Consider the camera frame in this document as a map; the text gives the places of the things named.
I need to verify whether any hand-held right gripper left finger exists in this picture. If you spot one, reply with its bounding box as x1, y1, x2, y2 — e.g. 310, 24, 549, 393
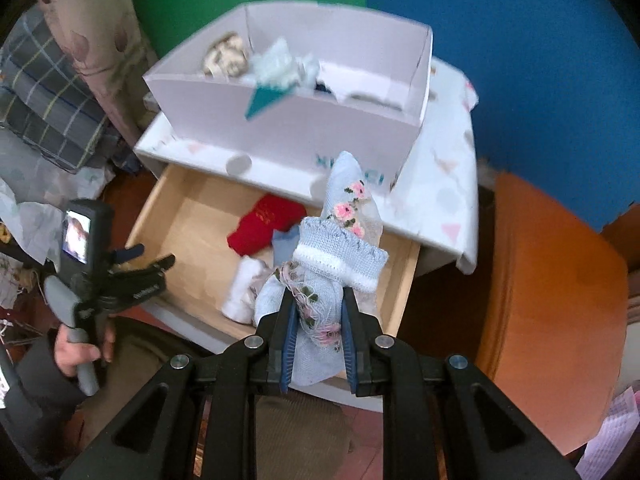
60, 287, 301, 480

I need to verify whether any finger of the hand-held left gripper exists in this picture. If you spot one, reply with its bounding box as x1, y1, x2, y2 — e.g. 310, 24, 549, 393
111, 244, 147, 267
114, 255, 177, 283

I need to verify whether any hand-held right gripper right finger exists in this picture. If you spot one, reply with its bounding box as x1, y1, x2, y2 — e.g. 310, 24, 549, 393
341, 287, 581, 480

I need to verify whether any wooden drawer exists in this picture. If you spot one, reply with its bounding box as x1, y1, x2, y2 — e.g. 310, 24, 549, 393
124, 162, 422, 413

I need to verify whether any light blue floral underwear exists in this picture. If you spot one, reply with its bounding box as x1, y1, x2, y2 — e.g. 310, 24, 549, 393
252, 151, 388, 388

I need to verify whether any white underwear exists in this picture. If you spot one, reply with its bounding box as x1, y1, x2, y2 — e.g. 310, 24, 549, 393
221, 255, 273, 322

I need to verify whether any red underwear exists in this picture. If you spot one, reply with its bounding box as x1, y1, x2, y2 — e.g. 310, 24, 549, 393
227, 195, 307, 256

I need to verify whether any white cardboard box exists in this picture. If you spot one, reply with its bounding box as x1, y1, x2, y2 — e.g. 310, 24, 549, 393
142, 2, 433, 193

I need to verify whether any grey-beige lace underwear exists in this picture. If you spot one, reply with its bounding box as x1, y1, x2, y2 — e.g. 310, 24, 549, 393
202, 32, 250, 78

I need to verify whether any pale grey-green underwear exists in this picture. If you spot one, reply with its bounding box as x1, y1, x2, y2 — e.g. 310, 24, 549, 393
245, 37, 321, 86

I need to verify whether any person's left forearm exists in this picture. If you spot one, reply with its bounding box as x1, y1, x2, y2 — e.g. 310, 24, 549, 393
0, 335, 88, 466

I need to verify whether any person's left hand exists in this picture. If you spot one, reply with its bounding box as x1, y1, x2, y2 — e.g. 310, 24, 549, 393
52, 320, 117, 378

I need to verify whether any crumpled white bag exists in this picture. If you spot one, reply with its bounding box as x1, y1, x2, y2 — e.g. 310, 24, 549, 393
0, 180, 71, 251

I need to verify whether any pale floral bedding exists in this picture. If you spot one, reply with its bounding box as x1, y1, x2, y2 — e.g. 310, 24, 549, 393
0, 127, 118, 201

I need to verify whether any grey plaid blanket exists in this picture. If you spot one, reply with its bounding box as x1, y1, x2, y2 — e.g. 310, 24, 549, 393
0, 10, 116, 173

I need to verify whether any orange wooden chair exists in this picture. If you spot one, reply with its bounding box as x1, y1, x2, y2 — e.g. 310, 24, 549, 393
475, 170, 640, 456

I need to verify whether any white dresser with patterned cover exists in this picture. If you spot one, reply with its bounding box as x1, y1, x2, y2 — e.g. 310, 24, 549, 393
135, 55, 478, 276

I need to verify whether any beige floral fabric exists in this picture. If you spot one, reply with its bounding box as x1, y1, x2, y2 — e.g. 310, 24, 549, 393
37, 0, 156, 161

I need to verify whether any white cloth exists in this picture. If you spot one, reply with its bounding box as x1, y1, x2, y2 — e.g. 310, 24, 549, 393
317, 60, 408, 111

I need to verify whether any pink checkered cloth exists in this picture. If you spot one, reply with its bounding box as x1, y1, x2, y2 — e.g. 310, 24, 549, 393
575, 390, 640, 480

